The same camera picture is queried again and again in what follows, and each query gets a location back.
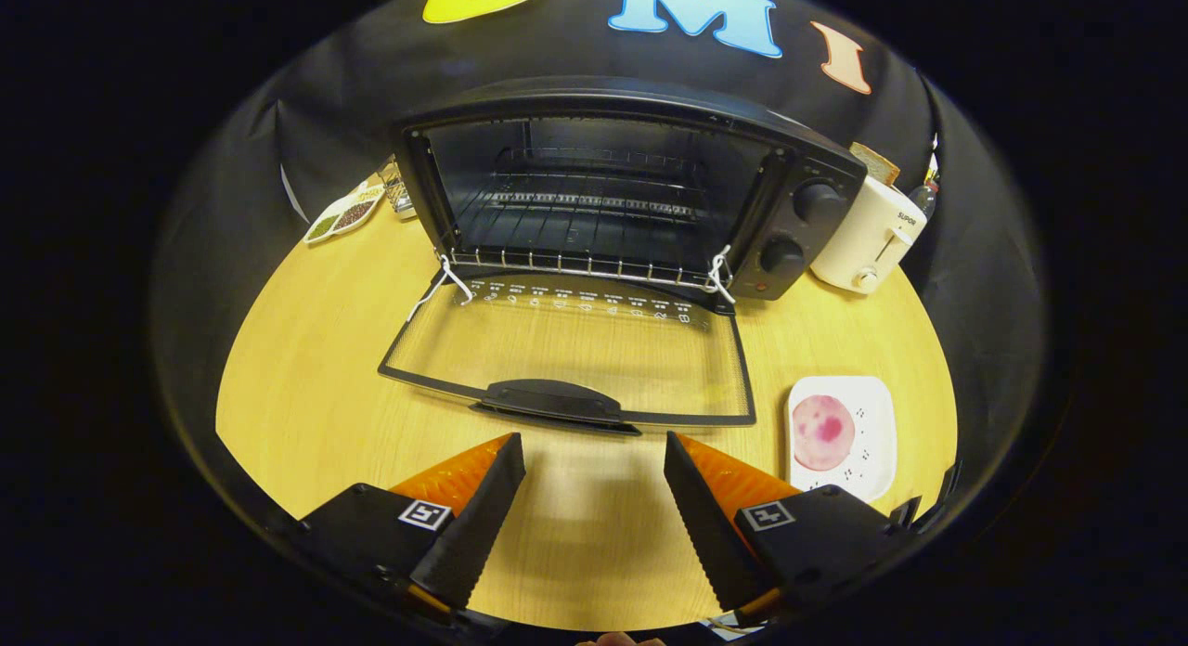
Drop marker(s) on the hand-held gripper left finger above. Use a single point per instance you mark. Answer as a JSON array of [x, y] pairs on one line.
[[478, 525]]

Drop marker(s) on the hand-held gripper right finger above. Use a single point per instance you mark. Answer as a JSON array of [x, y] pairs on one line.
[[710, 535]]

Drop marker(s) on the round pink ham slice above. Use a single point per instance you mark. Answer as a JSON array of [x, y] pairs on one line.
[[821, 432]]

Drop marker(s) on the white square plate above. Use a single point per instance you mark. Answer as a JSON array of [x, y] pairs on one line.
[[872, 432]]

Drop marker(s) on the black toaster oven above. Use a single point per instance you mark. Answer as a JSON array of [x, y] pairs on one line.
[[798, 247]]

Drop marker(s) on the white bread toaster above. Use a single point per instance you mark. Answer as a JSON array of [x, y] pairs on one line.
[[868, 233]]

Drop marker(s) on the white divided spice dish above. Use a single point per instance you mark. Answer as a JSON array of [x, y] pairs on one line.
[[343, 214]]

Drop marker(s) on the red label water bottle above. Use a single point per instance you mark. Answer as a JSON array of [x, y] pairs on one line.
[[925, 196]]

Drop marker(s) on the brown bread slice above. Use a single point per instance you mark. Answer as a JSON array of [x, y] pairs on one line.
[[874, 163]]

